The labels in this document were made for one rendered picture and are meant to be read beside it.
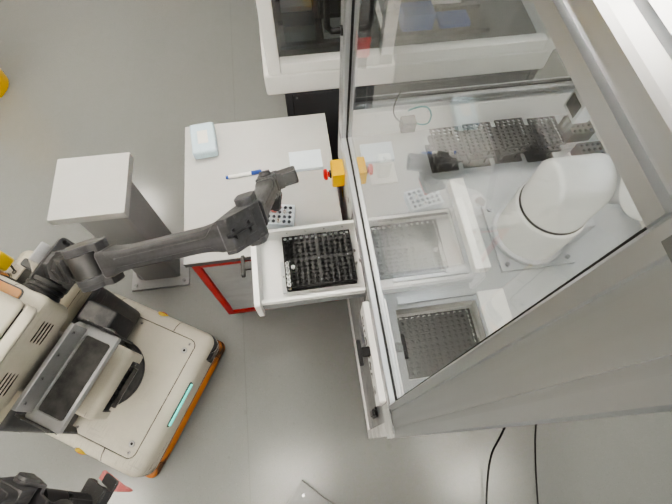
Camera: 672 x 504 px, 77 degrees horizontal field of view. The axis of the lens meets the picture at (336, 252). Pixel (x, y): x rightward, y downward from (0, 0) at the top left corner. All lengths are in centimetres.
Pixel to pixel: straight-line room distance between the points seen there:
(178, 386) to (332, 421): 72
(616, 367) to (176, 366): 183
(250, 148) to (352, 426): 133
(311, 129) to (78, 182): 93
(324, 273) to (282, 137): 67
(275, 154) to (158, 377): 106
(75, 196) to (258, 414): 122
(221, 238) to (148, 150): 209
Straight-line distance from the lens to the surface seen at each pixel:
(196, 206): 167
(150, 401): 200
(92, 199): 184
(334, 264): 133
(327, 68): 182
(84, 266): 107
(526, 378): 38
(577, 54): 29
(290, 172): 135
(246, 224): 90
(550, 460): 235
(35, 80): 369
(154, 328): 206
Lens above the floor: 213
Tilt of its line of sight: 65 degrees down
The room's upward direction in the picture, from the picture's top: 1 degrees clockwise
